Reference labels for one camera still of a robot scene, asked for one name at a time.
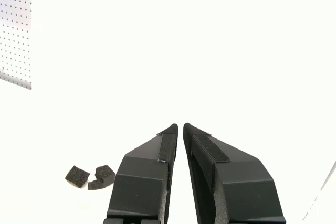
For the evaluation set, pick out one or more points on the white perforated pegboard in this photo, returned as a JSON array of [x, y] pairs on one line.
[[15, 24]]

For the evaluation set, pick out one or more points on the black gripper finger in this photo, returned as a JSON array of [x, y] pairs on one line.
[[244, 195], [139, 187]]

